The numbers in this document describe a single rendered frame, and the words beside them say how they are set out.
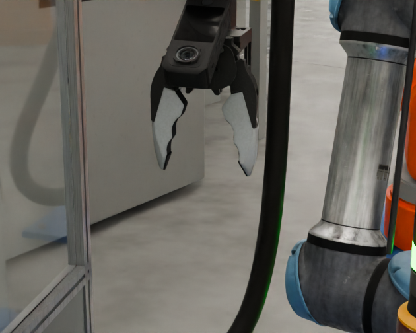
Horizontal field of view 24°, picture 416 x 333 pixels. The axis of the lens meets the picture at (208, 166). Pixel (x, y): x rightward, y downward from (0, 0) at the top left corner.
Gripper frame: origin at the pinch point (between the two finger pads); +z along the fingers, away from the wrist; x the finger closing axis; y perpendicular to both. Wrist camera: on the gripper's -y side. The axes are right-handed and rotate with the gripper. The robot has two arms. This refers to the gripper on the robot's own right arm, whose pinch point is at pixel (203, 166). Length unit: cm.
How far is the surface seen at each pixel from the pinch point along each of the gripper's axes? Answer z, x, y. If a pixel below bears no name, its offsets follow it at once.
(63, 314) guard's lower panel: 54, 45, 65
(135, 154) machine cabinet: 114, 131, 363
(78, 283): 50, 45, 73
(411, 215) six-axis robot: 125, -13, 335
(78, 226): 39, 46, 76
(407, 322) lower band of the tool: -10, -23, -52
